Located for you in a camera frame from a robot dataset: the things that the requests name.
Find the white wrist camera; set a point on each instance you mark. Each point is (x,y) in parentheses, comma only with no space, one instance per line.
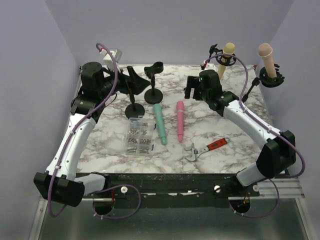
(206,65)
(107,59)

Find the mint green toy microphone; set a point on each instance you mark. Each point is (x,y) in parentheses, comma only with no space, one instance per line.
(157,109)

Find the black round-base stand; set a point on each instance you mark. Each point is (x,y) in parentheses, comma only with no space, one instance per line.
(153,95)
(134,110)

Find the clear plastic screw box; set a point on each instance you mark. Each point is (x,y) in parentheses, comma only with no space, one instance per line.
(139,135)

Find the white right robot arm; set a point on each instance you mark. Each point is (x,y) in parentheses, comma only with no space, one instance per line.
(277,153)

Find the aluminium mounting rail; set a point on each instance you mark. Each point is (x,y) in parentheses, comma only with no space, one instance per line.
(70,192)

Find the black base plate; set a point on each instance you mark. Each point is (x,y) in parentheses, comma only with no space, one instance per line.
(129,198)

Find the pink toy microphone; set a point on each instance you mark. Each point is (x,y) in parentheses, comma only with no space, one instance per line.
(180,120)

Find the red-handled adjustable wrench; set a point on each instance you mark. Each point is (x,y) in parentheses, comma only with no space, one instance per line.
(195,153)

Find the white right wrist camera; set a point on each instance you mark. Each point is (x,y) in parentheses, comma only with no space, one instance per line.
(206,65)

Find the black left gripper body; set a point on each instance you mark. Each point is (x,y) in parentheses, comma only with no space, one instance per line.
(120,85)

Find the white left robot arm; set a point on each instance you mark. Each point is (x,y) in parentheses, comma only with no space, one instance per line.
(86,109)

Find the yellow toy microphone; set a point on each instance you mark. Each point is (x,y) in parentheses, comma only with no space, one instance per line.
(228,50)

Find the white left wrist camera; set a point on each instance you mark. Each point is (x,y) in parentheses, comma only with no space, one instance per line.
(107,59)

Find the beige toy microphone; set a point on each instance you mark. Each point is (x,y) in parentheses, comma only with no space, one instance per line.
(265,51)

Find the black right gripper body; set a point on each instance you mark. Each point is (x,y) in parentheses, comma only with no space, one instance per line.
(194,82)

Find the black tripod shock-mount stand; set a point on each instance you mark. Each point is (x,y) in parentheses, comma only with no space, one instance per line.
(215,53)

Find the black shock-mount stand, right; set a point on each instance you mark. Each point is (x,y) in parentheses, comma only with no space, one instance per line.
(266,80)

